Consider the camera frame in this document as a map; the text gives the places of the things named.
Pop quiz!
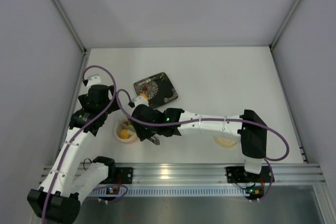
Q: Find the green macaron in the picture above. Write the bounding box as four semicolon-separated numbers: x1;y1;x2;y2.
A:
127;125;135;133

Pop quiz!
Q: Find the yellow round cookie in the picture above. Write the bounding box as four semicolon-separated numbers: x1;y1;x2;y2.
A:
119;129;130;139

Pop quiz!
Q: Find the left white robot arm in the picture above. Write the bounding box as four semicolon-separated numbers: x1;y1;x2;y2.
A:
27;84;119;223

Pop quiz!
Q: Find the white round bowl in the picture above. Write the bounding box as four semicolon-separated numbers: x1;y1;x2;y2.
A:
114;118;139;144

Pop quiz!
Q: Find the black floral square plate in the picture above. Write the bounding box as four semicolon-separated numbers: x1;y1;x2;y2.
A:
133;72;179;109

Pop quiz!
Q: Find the cream round lid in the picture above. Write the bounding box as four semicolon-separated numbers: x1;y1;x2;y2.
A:
214;136;238;149

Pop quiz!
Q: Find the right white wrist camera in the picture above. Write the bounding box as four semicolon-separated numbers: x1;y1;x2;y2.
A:
128;96;149;108

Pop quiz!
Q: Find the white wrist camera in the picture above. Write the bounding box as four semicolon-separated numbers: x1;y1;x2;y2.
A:
82;74;101;88
128;96;149;108

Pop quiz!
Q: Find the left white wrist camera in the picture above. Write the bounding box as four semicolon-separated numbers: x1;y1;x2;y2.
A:
82;74;101;88

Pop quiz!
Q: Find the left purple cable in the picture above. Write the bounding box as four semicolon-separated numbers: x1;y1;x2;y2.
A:
40;66;118;224

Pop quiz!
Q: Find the purple cable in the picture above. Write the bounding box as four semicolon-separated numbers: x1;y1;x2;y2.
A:
116;89;290;161
40;66;118;224

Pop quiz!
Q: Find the left aluminium frame post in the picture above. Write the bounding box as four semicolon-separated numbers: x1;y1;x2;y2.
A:
35;0;89;53

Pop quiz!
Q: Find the aluminium frame post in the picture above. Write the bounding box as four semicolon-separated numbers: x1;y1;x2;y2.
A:
35;0;89;53
269;0;318;49

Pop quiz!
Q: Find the grey slotted cable duct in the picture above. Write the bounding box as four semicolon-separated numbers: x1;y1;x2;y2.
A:
88;185;248;197

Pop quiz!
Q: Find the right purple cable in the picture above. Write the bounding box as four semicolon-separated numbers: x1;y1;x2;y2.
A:
116;89;290;161

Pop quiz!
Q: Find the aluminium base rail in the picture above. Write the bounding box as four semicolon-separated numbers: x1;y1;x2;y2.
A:
116;163;326;186

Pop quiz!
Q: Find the right aluminium frame post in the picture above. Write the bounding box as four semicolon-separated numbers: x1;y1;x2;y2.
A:
269;0;318;49

